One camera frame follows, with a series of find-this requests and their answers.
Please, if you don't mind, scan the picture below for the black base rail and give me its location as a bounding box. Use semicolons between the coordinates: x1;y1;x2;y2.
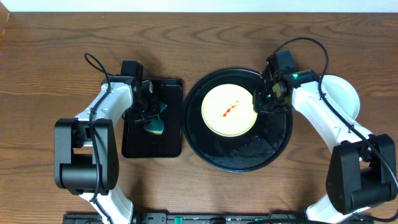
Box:
62;213;310;224

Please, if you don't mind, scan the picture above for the green yellow sponge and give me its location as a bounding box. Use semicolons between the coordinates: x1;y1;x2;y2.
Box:
144;101;167;135

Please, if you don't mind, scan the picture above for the black left camera cable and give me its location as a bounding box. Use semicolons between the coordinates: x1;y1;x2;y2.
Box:
83;52;118;224

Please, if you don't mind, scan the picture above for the mint plate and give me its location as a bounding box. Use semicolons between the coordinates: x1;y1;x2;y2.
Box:
322;75;361;119

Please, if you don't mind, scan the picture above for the black right camera cable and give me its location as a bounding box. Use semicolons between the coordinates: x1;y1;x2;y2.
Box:
264;37;398;224

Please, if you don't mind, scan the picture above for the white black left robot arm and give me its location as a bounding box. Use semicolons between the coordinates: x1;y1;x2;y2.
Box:
54;75;166;223

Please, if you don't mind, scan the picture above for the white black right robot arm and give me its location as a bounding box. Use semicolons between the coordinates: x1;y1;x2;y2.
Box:
253;70;397;223

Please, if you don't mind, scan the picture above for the yellow plate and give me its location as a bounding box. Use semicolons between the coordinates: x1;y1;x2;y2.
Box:
201;84;257;138

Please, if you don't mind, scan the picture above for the black rectangular tray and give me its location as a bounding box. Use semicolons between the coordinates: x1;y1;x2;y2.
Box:
122;79;183;159

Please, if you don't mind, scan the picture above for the black camera cable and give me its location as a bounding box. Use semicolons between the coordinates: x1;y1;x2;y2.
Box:
83;52;118;224
264;37;398;224

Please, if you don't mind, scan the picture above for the black round tray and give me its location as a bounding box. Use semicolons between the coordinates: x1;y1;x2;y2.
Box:
182;67;293;172

